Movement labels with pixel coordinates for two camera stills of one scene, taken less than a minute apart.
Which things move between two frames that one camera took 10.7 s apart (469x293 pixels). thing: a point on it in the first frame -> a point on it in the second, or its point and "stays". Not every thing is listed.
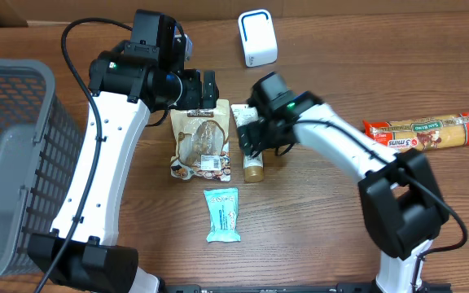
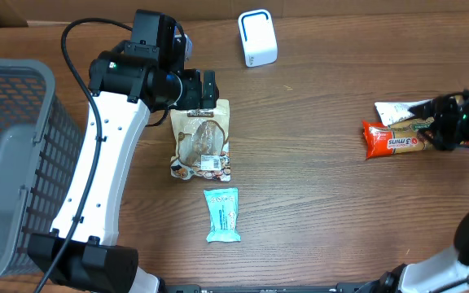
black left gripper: x=208 y=90 stays
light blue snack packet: x=224 y=214 stays
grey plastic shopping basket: x=28 y=145 stays
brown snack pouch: x=203 y=142 stays
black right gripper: x=249 y=136 -> x=442 y=120
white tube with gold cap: x=253 y=164 -> x=390 y=112
